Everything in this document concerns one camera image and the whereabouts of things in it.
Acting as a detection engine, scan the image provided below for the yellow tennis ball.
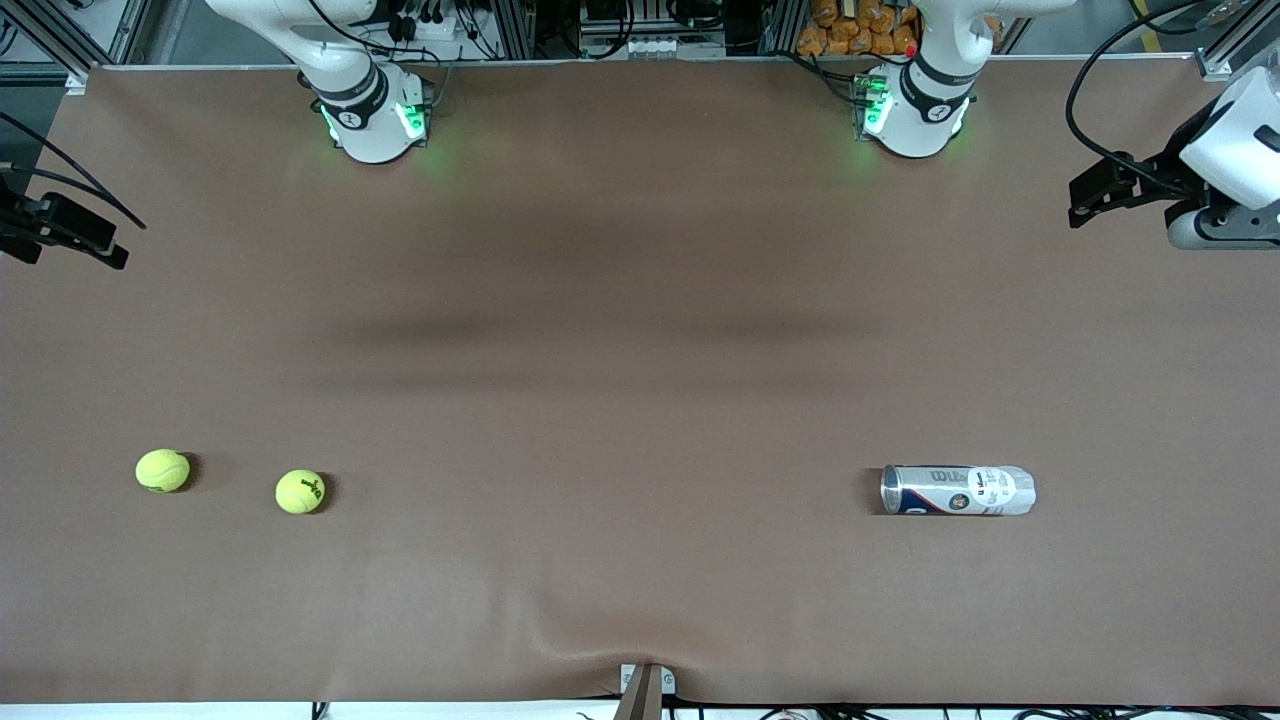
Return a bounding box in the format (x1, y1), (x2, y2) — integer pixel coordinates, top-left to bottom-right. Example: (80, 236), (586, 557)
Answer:
(135, 448), (191, 494)
(275, 469), (327, 515)

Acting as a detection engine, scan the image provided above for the clear tennis ball can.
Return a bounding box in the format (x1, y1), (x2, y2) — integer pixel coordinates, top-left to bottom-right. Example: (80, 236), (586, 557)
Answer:
(880, 464), (1037, 517)

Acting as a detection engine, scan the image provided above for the green lit controller board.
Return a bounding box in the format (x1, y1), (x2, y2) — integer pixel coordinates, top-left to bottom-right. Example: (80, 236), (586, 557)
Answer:
(853, 72), (891, 139)

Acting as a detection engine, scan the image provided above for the orange packets pile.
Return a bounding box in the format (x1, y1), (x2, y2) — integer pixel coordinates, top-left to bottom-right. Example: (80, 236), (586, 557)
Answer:
(797, 0), (1004, 58)

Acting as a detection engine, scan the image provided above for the white power strip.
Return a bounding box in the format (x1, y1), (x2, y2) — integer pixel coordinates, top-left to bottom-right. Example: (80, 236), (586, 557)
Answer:
(395, 10), (461, 46)

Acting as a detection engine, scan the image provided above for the white connector block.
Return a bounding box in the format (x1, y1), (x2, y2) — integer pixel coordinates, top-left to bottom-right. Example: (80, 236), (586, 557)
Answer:
(580, 35), (731, 59)

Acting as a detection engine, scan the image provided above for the brown table mat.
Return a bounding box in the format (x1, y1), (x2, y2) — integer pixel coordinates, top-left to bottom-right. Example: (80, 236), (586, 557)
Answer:
(0, 60), (1280, 706)

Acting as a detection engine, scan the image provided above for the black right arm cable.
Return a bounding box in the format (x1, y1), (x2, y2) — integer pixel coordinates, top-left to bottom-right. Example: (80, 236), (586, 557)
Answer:
(0, 112), (148, 231)

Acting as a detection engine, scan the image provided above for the aluminium frame profile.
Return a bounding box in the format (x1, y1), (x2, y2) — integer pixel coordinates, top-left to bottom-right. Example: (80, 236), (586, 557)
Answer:
(1195, 0), (1280, 81)
(0, 0), (151, 96)

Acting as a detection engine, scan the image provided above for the aluminium frame post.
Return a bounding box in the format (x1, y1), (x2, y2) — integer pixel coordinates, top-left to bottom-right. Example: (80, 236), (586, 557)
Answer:
(480, 0), (581, 61)

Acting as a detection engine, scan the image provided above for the metal edge bracket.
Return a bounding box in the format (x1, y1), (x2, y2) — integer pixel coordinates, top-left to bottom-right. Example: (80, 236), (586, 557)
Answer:
(614, 662), (677, 720)

